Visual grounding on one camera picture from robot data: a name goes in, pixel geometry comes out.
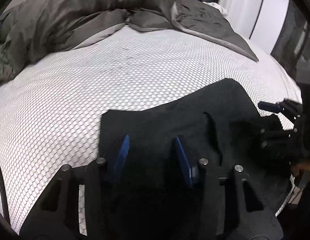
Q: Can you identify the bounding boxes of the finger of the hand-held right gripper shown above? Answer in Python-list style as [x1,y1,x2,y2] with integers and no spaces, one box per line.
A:
[260,127,291,151]
[258,99,302,130]

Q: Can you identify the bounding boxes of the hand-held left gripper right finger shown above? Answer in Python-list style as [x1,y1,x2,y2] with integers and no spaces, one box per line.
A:
[176,136,274,240]

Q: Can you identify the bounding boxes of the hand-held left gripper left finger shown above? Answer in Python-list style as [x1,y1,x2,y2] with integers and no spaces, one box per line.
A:
[19,134,130,240]

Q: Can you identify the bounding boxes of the black pants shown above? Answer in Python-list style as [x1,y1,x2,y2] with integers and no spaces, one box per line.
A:
[99,78,298,240]

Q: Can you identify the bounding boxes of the person's right hand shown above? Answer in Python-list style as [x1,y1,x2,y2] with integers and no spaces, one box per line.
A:
[290,163,308,178]

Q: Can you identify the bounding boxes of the dark wooden cabinet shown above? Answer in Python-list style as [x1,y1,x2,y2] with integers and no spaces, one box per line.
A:
[270,0,310,80]

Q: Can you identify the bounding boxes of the white patterned mattress sheet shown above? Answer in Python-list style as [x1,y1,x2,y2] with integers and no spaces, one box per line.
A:
[0,25,303,235]

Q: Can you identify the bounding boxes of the white curtain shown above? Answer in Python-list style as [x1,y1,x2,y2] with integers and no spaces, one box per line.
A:
[218,0,265,39]

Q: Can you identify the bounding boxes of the white crumpled sheet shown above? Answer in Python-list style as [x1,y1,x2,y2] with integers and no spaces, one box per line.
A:
[207,1,228,16]

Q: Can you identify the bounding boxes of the grey duvet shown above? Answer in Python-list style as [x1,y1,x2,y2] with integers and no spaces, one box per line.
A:
[0,0,259,82]

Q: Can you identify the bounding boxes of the black cable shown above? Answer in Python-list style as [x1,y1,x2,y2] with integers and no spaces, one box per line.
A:
[0,151,11,227]

